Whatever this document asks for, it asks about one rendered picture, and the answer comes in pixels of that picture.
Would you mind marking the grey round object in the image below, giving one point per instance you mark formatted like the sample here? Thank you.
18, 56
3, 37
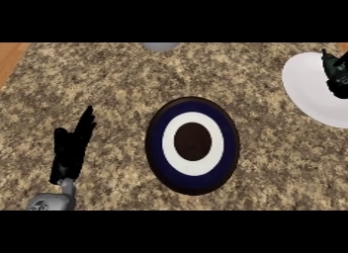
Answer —
160, 45

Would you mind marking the dark blue ringed plate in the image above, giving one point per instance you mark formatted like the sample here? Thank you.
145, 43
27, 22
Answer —
192, 145

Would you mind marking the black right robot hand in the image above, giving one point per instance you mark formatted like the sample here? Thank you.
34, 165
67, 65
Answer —
346, 77

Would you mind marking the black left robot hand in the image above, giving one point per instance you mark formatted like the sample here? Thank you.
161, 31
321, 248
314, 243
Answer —
70, 148

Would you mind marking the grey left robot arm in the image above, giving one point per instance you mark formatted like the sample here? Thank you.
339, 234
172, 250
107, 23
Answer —
55, 199

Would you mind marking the white plate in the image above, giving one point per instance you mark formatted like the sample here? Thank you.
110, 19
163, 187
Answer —
311, 89

